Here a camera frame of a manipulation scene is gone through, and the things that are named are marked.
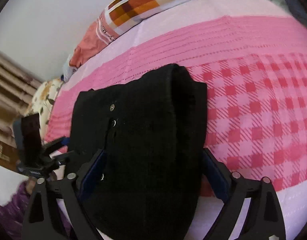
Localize blue checked cloth pile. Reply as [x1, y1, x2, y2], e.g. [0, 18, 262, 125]
[285, 0, 307, 28]

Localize purple sleeved left forearm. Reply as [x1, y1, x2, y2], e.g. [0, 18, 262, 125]
[0, 177, 72, 240]

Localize beige striped curtain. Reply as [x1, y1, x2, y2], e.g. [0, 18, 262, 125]
[0, 53, 41, 148]

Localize black jeans with sequins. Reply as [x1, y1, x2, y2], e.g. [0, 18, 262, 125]
[66, 64, 207, 239]

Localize floral cream pillow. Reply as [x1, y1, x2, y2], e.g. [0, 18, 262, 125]
[24, 78, 63, 140]

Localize salmon and plaid pillow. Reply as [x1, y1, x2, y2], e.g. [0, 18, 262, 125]
[62, 0, 190, 82]

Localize pink checked bed sheet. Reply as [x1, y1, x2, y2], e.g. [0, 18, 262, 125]
[44, 0, 307, 239]

